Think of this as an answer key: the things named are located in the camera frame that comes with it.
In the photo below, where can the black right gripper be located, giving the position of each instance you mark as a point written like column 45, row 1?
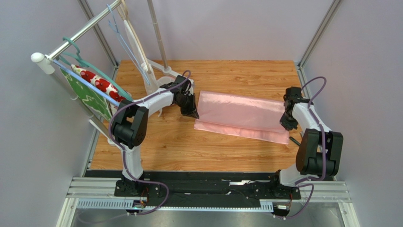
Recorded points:
column 287, row 119

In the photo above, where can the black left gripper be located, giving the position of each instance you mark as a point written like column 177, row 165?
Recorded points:
column 192, row 111

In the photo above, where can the pink cloth napkin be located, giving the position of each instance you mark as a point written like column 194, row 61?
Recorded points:
column 242, row 116

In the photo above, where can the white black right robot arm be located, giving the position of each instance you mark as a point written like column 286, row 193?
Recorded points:
column 320, row 150

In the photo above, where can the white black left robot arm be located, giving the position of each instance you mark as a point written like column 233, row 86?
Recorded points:
column 128, row 126

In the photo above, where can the red floral white cloth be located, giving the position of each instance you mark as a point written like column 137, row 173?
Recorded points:
column 102, row 84

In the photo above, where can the light blue thin hanger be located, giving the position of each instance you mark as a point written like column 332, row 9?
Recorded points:
column 126, row 47

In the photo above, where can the green patterned cloth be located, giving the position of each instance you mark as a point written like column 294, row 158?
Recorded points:
column 89, row 97

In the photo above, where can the beige hanger with white cloth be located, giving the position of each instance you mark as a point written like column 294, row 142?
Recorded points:
column 137, row 52

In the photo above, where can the teal plastic hanger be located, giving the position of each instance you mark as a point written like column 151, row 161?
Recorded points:
column 86, row 65

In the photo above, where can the blue plastic hanger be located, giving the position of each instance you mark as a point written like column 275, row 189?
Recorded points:
column 90, row 86

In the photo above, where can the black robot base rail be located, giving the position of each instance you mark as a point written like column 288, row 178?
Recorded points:
column 206, row 189

